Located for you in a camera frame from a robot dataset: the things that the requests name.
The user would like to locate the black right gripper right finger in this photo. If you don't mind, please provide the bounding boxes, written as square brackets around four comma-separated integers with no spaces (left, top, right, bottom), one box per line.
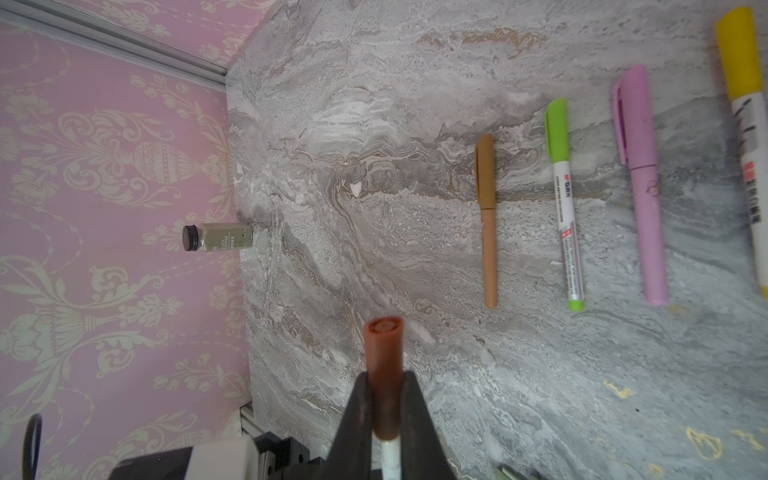
[400,371,456,480]

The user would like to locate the light green pen cap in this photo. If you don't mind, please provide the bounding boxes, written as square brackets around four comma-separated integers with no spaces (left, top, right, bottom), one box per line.
[545,98,570,163]

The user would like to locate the aluminium corner frame post left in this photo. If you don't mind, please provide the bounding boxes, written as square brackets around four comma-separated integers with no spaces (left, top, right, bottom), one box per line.
[1,1,228,92]

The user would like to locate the small jar black lid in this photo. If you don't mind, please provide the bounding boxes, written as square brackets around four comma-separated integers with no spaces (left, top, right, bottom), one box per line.
[181,223,254,252]

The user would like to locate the pink pen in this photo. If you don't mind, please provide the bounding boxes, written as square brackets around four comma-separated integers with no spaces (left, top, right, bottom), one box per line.
[611,64,670,308]

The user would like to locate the white pen red label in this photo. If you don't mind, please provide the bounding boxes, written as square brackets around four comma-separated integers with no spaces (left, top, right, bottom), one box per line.
[381,437,402,480]

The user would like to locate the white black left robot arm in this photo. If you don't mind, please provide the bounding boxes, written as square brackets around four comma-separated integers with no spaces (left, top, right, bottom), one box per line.
[109,432,324,480]

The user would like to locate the white pen green end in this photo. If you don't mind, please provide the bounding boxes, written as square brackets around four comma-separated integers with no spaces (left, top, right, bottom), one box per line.
[551,158,585,312]

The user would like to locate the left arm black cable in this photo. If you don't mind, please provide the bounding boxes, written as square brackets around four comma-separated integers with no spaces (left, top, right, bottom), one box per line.
[21,413,44,480]

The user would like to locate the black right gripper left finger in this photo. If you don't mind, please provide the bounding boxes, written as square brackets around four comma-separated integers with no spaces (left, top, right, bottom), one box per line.
[316,372,373,480]

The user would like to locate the yellow pen cap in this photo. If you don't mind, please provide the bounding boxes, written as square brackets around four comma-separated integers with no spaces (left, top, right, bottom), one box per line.
[715,6,763,101]

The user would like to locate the white pen yellow end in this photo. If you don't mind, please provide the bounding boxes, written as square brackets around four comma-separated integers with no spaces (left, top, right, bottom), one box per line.
[715,5,768,300]

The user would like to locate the orange brown pen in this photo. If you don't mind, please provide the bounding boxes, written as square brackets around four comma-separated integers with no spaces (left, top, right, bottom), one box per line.
[475,133,500,311]

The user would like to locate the pink pen cap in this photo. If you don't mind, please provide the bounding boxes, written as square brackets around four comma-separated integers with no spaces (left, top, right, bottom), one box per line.
[612,64,658,170]

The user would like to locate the red brown pen cap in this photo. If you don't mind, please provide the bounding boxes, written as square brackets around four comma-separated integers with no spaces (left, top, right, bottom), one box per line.
[363,316,404,441]

